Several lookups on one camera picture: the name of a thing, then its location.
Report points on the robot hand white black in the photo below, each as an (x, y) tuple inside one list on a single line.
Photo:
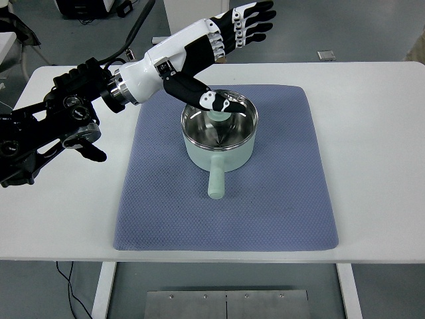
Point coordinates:
[(172, 50)]

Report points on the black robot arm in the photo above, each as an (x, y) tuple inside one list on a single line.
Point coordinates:
[(66, 113)]

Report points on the brown cardboard box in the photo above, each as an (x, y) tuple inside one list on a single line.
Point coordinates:
[(222, 59)]

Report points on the small black box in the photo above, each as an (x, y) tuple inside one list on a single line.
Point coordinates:
[(125, 9)]

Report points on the glass lid green knob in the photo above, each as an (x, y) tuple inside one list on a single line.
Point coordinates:
[(206, 129)]

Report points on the black equipment case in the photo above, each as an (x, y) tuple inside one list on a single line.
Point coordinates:
[(83, 8)]

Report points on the black cloth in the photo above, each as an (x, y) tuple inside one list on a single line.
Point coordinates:
[(23, 31)]

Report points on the small grey floor plate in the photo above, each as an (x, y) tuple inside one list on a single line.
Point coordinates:
[(326, 55)]

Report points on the white furniture piece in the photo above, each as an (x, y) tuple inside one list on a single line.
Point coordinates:
[(6, 44)]

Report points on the blue textured mat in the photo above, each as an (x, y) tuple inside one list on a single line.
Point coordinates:
[(265, 199)]

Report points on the white table leg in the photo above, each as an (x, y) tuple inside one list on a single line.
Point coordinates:
[(350, 292), (103, 289)]

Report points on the grey metal plate with screws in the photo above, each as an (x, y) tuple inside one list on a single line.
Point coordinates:
[(199, 305)]

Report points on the white pedestal stand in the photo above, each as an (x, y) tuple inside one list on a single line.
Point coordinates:
[(192, 8)]

